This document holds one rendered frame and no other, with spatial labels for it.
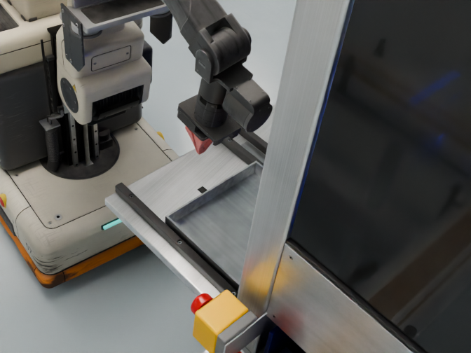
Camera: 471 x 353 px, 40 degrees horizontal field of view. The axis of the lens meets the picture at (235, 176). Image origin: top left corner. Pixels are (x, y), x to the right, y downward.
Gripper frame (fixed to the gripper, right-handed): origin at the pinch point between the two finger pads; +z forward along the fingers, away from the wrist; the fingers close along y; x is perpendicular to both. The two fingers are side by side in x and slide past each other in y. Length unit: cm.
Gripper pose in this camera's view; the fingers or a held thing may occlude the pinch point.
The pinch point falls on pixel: (201, 149)
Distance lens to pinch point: 118.4
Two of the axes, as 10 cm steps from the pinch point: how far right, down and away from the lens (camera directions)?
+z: -2.0, 6.2, 7.6
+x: 7.2, -4.4, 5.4
